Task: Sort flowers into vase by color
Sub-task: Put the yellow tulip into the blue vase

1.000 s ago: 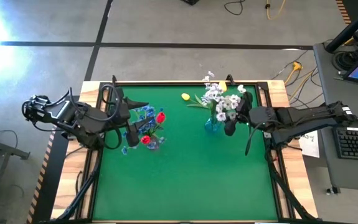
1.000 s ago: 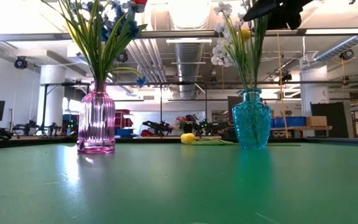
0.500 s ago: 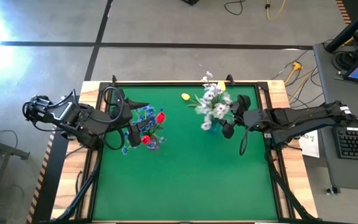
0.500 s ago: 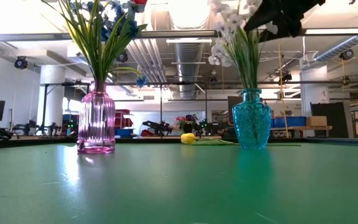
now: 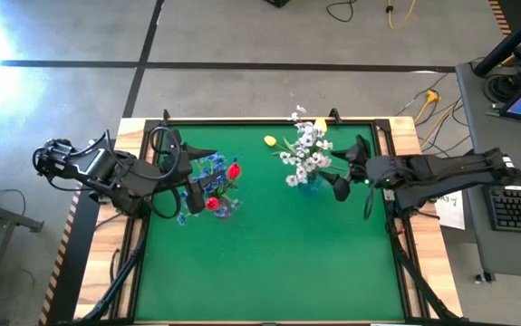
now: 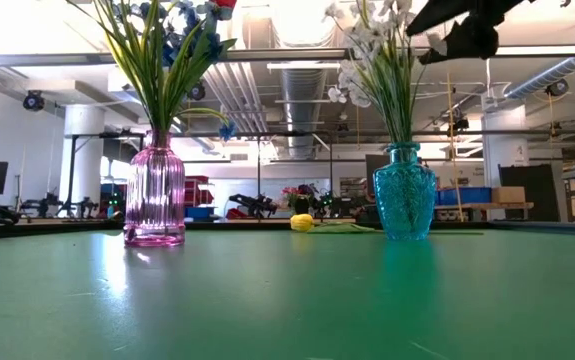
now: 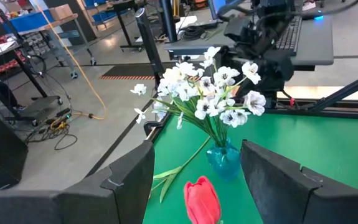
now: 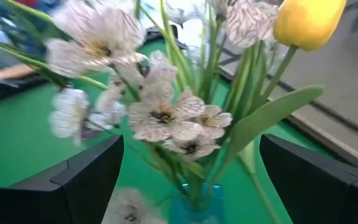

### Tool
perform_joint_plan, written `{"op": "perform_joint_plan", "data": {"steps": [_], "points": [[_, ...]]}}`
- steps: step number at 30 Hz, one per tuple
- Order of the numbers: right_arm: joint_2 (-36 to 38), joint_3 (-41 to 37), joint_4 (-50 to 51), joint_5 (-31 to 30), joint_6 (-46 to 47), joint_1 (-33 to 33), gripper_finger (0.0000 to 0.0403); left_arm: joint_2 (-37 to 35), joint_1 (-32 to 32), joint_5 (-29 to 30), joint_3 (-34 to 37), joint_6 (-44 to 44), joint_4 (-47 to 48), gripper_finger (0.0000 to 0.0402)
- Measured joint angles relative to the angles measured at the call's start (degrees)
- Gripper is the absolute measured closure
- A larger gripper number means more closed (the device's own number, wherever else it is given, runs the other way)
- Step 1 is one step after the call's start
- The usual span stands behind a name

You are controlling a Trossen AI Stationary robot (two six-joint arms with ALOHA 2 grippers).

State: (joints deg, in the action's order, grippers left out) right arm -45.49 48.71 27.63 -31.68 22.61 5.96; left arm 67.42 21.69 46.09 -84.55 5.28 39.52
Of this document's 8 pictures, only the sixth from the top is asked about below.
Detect background flower pot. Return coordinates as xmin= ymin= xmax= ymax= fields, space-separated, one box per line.
xmin=280 ymin=183 xmax=321 ymax=216

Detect blue storage bins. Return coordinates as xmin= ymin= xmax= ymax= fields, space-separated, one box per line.
xmin=185 ymin=206 xmax=214 ymax=221

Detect pink ribbed glass vase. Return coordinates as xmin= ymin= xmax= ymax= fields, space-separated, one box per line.
xmin=123 ymin=129 xmax=187 ymax=248

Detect yellow hanging cord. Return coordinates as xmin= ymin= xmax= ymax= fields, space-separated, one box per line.
xmin=445 ymin=72 xmax=464 ymax=221

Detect blue artificial flower bunch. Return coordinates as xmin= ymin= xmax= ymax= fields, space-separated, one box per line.
xmin=65 ymin=0 xmax=239 ymax=144

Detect black panel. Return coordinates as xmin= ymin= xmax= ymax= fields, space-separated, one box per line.
xmin=498 ymin=163 xmax=568 ymax=222

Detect teal embossed glass vase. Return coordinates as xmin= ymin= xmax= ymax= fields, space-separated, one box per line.
xmin=372 ymin=142 xmax=437 ymax=241

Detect silver flexible duct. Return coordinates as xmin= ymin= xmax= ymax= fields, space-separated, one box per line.
xmin=504 ymin=56 xmax=575 ymax=100

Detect wooden bench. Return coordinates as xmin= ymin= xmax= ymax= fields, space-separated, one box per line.
xmin=434 ymin=201 xmax=536 ymax=221

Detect cardboard box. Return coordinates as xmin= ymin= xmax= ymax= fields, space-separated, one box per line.
xmin=491 ymin=185 xmax=527 ymax=204

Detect yellow artificial tulip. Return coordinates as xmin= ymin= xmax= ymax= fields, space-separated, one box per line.
xmin=290 ymin=213 xmax=486 ymax=236

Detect blue plastic crate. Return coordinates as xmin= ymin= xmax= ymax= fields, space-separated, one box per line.
xmin=435 ymin=186 xmax=493 ymax=206

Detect green table mat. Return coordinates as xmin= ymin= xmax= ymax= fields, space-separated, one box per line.
xmin=0 ymin=228 xmax=575 ymax=360

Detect black table frame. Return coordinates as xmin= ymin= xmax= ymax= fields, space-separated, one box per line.
xmin=0 ymin=218 xmax=575 ymax=241

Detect red storage bins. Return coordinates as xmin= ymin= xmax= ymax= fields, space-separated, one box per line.
xmin=184 ymin=174 xmax=215 ymax=207

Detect ceiling light fixture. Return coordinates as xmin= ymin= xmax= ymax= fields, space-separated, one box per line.
xmin=266 ymin=61 xmax=341 ymax=71

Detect silver ventilation duct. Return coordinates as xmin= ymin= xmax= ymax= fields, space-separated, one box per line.
xmin=279 ymin=67 xmax=329 ymax=160

